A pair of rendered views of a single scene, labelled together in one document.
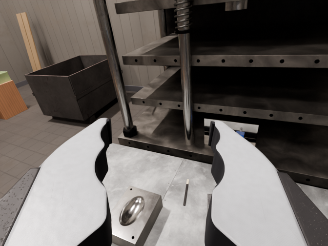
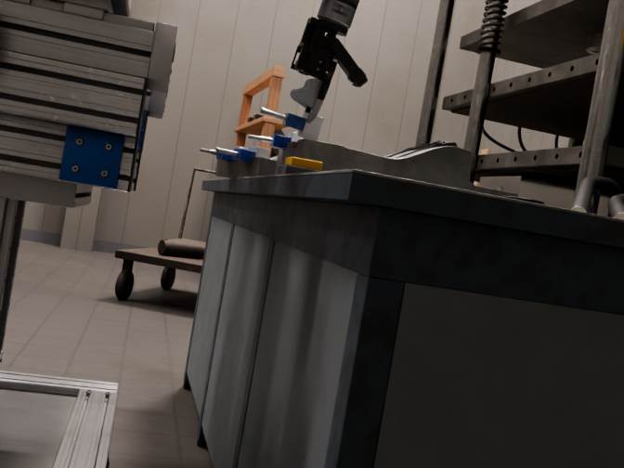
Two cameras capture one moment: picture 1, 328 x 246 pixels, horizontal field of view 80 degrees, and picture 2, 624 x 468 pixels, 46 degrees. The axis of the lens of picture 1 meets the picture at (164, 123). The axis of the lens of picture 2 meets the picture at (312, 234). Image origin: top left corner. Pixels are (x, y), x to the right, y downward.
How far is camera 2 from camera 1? 2.20 m
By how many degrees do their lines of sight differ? 54
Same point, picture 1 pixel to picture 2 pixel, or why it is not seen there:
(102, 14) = (436, 42)
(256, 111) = (525, 154)
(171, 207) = not seen: hidden behind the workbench
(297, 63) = (559, 73)
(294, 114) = (552, 151)
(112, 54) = (428, 87)
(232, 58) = (517, 80)
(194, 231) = not seen: hidden behind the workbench
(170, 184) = not seen: hidden behind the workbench
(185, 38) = (482, 58)
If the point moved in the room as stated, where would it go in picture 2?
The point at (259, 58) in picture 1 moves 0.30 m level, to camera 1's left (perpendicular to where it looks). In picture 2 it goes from (535, 75) to (457, 78)
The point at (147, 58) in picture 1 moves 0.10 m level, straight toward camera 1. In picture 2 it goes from (460, 96) to (445, 89)
